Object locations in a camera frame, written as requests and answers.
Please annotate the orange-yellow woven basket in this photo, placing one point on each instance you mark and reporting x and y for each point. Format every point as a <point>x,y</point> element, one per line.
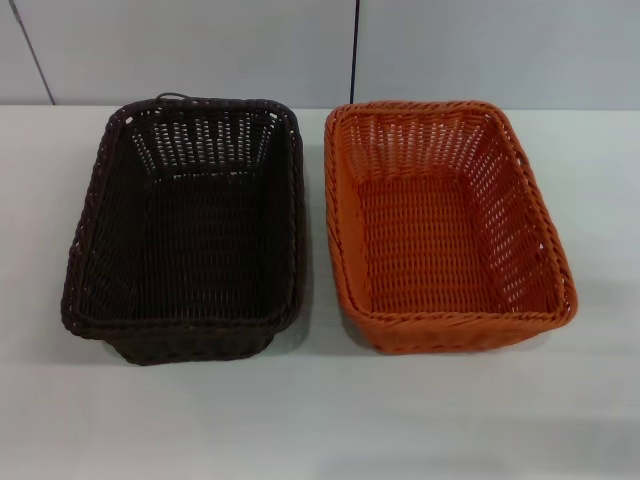
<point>430,240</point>

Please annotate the dark brown woven basket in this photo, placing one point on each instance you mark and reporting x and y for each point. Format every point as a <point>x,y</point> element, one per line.
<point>200,250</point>

